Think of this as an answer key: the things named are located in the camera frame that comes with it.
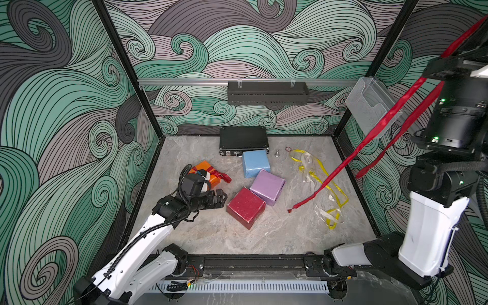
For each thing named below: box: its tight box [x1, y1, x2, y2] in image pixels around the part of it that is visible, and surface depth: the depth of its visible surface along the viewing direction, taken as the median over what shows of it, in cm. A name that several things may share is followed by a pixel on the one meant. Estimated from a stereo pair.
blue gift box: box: [242, 149, 272, 179], surface depth 100 cm
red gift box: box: [226, 186, 267, 231], surface depth 85 cm
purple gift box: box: [249, 169, 286, 207], surface depth 92 cm
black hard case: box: [219, 126, 270, 157], surface depth 117 cm
